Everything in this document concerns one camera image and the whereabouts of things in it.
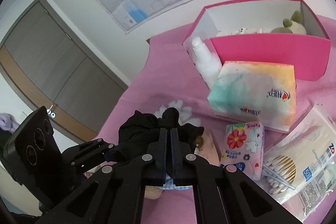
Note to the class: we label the purple cloth pile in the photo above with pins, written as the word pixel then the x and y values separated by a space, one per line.
pixel 8 122

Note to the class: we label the green frog plush toy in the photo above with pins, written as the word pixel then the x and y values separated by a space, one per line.
pixel 294 25

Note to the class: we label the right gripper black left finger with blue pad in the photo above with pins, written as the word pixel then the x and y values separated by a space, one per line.
pixel 114 194

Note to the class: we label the pink open cardboard box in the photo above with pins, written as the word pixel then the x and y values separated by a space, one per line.
pixel 309 54

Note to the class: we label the floral pocket tissue pack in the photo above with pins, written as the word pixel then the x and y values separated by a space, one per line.
pixel 244 148

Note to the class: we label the pink printed bedsheet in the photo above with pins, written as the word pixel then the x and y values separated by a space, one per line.
pixel 169 77

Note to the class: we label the white pump spray bottle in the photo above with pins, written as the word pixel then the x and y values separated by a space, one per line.
pixel 207 63

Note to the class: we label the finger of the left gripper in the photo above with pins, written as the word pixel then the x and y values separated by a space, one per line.
pixel 87 155

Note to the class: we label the cotton swab bag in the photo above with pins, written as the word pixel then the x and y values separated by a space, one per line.
pixel 300 156

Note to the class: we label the grey brown door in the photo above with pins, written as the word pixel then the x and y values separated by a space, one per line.
pixel 50 66

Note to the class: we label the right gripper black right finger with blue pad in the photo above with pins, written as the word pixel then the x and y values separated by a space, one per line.
pixel 223 194

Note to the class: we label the pastel tissue box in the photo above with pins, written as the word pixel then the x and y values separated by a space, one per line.
pixel 253 91

